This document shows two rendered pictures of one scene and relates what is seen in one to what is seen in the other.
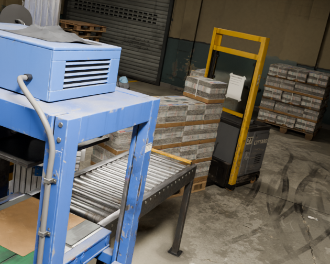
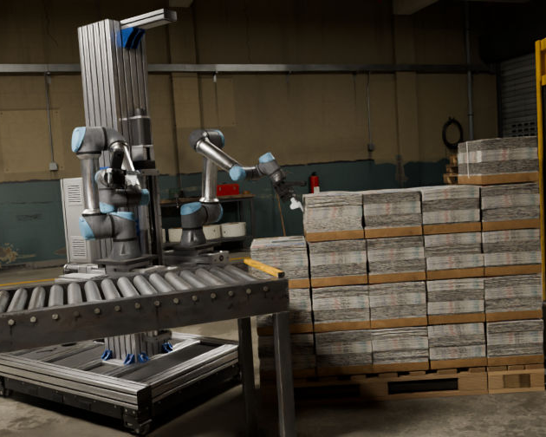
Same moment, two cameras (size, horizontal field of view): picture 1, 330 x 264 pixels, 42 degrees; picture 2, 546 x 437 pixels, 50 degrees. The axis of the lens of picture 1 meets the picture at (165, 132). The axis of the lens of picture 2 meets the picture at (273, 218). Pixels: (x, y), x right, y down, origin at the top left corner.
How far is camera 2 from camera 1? 2.67 m
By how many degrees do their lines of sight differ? 48
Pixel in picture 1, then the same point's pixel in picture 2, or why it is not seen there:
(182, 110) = (405, 201)
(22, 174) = not seen: hidden behind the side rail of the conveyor
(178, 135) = (412, 256)
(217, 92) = (509, 158)
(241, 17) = not seen: outside the picture
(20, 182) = not seen: hidden behind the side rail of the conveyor
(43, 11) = (98, 73)
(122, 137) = (258, 257)
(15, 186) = (110, 341)
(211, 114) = (503, 208)
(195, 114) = (450, 209)
